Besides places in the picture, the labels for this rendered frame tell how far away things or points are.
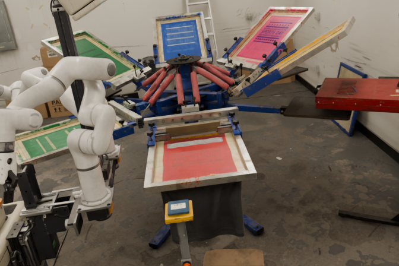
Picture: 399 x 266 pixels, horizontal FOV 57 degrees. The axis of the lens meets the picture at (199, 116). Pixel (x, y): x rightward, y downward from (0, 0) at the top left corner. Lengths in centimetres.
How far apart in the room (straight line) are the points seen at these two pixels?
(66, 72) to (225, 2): 520
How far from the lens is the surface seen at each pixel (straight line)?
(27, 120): 131
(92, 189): 158
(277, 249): 297
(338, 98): 261
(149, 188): 192
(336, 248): 302
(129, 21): 644
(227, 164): 209
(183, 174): 205
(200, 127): 240
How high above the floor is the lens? 197
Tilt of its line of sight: 21 degrees down
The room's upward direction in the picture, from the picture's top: 7 degrees counter-clockwise
